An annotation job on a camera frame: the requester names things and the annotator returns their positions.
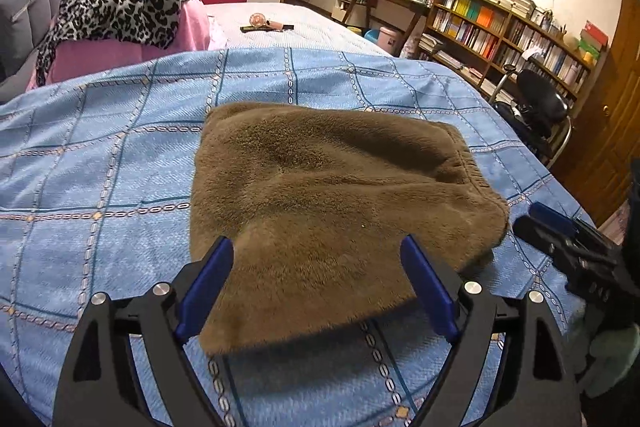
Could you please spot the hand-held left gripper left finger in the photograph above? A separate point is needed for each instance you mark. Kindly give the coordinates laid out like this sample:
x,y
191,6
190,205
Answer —
x,y
207,287

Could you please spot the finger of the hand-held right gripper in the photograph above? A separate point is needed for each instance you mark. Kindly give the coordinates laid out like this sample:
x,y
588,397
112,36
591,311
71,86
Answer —
x,y
547,213
537,232

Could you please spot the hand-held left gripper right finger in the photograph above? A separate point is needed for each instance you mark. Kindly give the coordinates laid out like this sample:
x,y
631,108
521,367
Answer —
x,y
430,287

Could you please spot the brown fleece towel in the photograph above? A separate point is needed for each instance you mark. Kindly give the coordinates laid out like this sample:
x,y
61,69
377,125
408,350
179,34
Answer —
x,y
325,197

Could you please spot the brown wooden door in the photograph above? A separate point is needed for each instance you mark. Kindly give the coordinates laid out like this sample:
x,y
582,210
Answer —
x,y
605,132

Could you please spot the black office chair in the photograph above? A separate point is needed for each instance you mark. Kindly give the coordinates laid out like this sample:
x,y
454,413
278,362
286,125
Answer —
x,y
542,99

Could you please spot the blue checked blanket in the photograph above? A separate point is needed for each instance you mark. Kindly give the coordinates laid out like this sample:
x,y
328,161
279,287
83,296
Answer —
x,y
100,157

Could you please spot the green and red boxes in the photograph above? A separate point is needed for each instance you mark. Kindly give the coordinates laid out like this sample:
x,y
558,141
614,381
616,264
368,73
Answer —
x,y
592,39

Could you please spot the wooden bookshelf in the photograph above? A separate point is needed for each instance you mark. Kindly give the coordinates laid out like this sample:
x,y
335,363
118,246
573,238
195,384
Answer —
x,y
500,32

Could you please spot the pile of books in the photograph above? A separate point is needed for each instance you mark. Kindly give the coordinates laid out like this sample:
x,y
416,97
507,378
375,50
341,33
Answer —
x,y
429,44

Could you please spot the pink plastic bucket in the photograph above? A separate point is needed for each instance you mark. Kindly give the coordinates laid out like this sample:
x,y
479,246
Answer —
x,y
389,39

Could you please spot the blue plastic basin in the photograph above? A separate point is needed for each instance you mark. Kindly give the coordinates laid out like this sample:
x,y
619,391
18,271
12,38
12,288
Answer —
x,y
371,36

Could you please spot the pink pillow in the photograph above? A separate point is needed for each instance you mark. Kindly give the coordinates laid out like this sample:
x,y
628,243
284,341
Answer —
x,y
100,57

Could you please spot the black remote control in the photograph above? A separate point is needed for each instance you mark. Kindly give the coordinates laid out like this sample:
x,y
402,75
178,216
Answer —
x,y
251,28

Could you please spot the wooden desk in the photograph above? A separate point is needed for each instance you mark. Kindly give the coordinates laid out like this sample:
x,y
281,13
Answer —
x,y
390,0

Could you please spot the small hairdryer on bed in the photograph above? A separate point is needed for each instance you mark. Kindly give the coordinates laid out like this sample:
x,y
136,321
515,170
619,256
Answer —
x,y
260,20

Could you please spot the leopard print cloth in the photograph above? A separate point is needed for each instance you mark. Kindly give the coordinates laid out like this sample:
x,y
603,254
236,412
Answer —
x,y
120,2

